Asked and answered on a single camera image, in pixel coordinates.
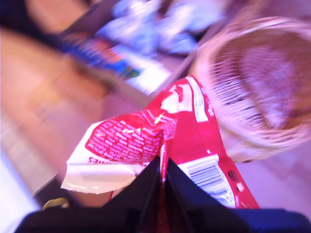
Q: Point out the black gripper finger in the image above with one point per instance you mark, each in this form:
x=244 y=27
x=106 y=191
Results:
x=143 y=191
x=187 y=196

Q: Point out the red Easter egg bag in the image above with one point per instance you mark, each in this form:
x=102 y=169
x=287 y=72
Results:
x=194 y=136

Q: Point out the blue mini eggs bag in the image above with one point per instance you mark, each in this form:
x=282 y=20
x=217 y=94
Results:
x=102 y=55

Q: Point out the open brown cardboard box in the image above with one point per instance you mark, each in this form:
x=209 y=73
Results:
x=82 y=19

